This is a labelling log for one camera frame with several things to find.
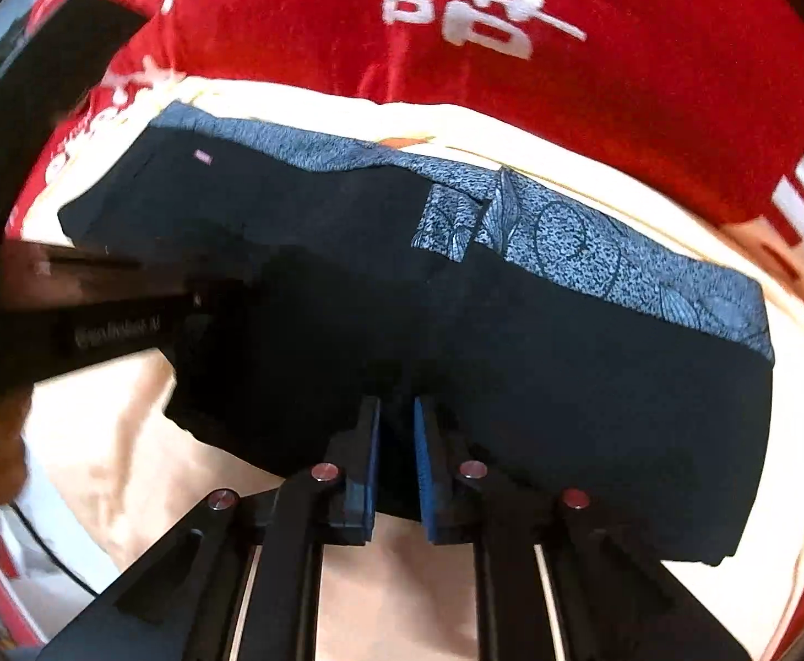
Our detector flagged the cream cloth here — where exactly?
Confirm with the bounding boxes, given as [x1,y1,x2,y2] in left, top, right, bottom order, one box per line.
[6,75,804,661]

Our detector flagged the black pants with blue floral stripes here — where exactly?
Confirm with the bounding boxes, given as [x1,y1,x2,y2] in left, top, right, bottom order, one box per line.
[58,102,776,569]

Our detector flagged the red printed blanket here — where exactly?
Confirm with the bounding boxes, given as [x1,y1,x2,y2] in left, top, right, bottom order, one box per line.
[3,0,804,661]

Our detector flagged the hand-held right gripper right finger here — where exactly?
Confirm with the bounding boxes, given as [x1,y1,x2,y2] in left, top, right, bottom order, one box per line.
[412,395,754,661]

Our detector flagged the black cable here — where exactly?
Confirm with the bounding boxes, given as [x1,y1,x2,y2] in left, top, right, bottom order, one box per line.
[8,501,101,599]

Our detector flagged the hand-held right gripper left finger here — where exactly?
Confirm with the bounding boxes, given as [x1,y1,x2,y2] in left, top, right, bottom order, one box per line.
[37,395,382,661]

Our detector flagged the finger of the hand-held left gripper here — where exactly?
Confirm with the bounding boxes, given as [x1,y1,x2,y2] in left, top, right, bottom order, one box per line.
[1,241,255,308]

